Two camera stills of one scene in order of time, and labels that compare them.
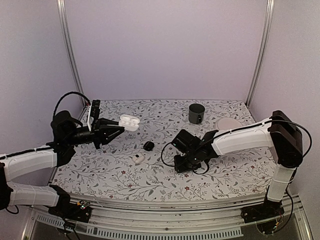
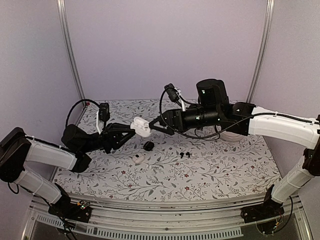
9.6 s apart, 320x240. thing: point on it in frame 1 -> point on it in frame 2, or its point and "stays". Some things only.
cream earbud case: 138,158 stays
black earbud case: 148,146 stays
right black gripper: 181,168 -> 158,128
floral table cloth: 138,164 stays
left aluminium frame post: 72,51 stays
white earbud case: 130,123 -> 141,127
